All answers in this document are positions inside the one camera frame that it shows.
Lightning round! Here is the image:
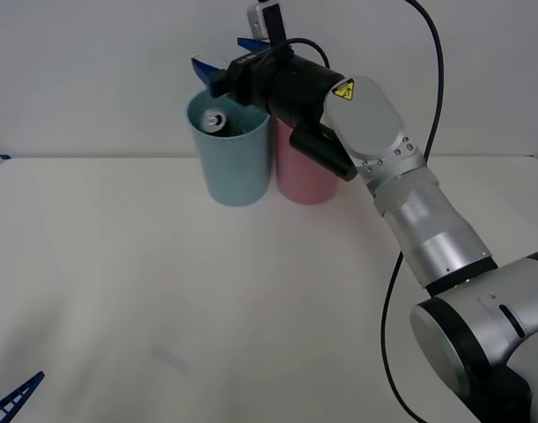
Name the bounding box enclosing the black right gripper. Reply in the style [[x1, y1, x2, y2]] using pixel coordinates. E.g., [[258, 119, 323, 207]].
[[190, 36, 297, 109]]

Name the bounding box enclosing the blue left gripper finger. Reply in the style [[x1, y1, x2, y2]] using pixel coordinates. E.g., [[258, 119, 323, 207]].
[[0, 370, 46, 423]]

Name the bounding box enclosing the pink plastic bin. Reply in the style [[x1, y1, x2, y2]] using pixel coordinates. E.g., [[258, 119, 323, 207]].
[[271, 115, 341, 206]]

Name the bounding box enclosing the black drink can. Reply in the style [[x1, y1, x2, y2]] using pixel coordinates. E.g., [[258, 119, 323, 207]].
[[200, 109, 242, 137]]

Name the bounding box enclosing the pale blue plastic bin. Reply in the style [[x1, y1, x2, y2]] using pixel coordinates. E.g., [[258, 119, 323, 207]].
[[185, 89, 272, 208]]

